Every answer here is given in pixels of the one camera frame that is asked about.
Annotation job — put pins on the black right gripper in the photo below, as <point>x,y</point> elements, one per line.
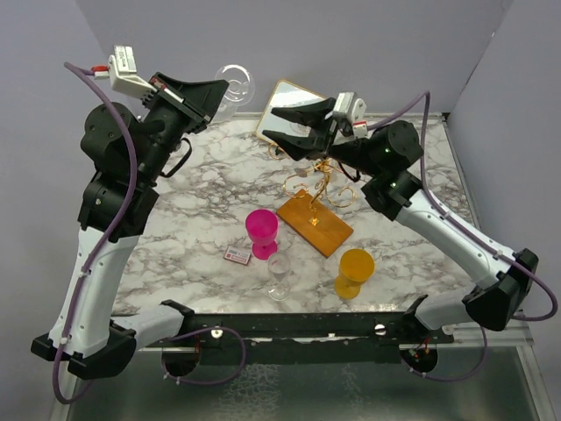
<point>323,132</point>

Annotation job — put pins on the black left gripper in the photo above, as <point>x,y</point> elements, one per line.
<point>195,101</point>

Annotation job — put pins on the pink plastic goblet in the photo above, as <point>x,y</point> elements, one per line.
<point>262,228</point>

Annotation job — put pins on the small clear stemmed glass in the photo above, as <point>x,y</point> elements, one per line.
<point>279,268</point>

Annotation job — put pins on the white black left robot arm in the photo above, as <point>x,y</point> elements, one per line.
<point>129,157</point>

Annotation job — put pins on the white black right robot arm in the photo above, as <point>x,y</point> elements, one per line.
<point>385,151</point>

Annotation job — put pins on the wooden rack base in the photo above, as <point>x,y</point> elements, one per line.
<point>327,236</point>

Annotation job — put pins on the gold framed whiteboard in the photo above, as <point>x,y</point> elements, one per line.
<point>285,94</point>

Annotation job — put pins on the small red white box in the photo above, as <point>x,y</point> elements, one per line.
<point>238,255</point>

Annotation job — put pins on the yellow plastic goblet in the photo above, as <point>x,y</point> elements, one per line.
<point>355,268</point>

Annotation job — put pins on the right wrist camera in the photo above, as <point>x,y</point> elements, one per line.
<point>349,111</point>

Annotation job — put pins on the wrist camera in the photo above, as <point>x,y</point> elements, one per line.
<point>121,72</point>
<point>349,111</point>

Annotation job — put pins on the gold wire wine glass rack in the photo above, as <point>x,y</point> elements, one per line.
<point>327,170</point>

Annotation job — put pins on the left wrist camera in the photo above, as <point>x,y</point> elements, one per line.
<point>121,72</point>

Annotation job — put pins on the black mounting rail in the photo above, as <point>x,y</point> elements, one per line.
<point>297,338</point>

